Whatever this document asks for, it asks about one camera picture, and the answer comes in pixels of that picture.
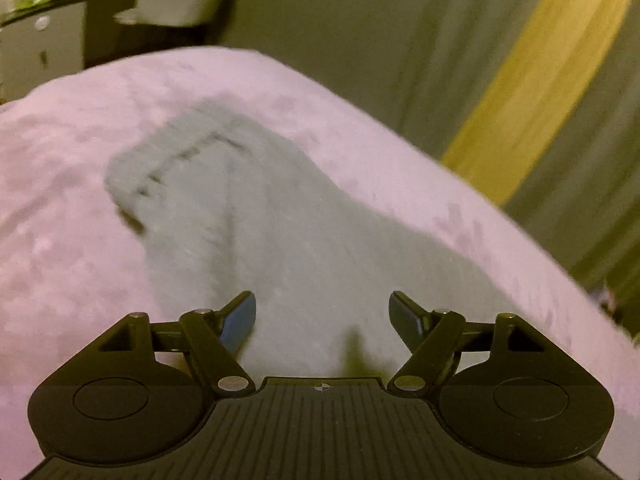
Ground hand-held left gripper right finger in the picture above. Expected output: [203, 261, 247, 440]
[387, 290, 547, 397]

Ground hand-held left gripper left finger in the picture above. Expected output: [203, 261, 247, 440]
[95, 290, 258, 397]

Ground grey pants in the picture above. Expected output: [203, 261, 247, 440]
[104, 101, 516, 378]

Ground pink fleece blanket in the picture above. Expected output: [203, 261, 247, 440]
[0, 46, 640, 480]

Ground yellow curtain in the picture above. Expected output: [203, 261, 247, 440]
[442, 0, 640, 206]

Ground grey curtain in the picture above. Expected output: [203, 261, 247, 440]
[220, 0, 640, 306]

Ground white cabinet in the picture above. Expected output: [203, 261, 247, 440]
[0, 0, 87, 92]

